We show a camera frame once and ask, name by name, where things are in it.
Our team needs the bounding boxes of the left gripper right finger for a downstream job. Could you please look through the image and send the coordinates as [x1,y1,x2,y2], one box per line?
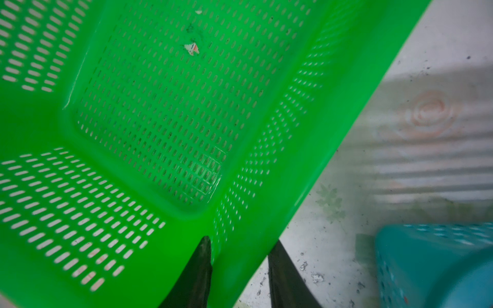
[268,241,322,308]

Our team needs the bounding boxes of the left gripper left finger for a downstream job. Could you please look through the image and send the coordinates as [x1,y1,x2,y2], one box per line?
[159,236,213,308]

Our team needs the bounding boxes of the teal plastic basket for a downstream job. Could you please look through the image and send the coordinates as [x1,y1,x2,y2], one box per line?
[376,222,492,307]

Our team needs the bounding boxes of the green plastic basket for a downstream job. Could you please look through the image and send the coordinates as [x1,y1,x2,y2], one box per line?
[1,1,429,307]

